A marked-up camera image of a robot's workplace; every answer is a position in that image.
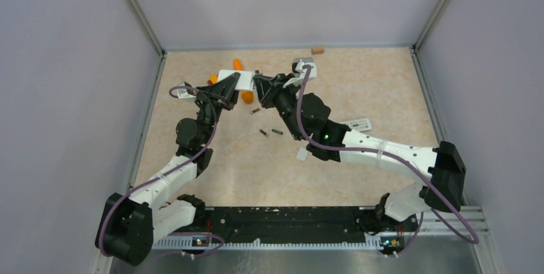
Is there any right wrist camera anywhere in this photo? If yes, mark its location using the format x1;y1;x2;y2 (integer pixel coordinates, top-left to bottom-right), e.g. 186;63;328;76
283;57;317;88

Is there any dark battery on table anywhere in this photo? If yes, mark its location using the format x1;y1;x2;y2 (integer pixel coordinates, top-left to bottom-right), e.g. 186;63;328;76
259;129;269;137

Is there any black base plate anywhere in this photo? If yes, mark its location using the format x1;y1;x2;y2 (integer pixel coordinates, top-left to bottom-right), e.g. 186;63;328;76
179;207;418;244

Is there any orange toy microphone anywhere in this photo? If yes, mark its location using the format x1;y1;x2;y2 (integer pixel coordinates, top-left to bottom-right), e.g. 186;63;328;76
232;58;255;105

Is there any white battery cover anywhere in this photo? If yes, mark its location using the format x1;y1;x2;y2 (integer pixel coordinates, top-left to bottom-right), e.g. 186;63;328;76
296;148;309;162

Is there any white air conditioner remote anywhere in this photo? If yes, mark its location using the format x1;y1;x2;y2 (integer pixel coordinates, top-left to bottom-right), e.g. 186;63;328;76
341;118;373;132

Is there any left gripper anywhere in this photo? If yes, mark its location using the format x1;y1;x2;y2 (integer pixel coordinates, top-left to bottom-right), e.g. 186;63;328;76
194;72;242;144

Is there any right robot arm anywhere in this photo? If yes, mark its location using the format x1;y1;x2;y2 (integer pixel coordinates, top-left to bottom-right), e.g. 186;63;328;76
252;74;466;230

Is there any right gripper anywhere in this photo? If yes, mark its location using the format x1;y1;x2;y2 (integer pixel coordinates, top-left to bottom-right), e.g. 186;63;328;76
253;73;304;142

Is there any brown wooden block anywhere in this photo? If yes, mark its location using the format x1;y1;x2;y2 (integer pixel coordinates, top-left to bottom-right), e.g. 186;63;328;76
311;46;325;55

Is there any white remote with dark screen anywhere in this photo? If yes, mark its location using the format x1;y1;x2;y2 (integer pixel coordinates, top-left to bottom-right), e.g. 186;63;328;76
217;69;256;92

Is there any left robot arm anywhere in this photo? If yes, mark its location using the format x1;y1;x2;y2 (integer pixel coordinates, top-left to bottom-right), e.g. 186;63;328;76
95;71;241;266

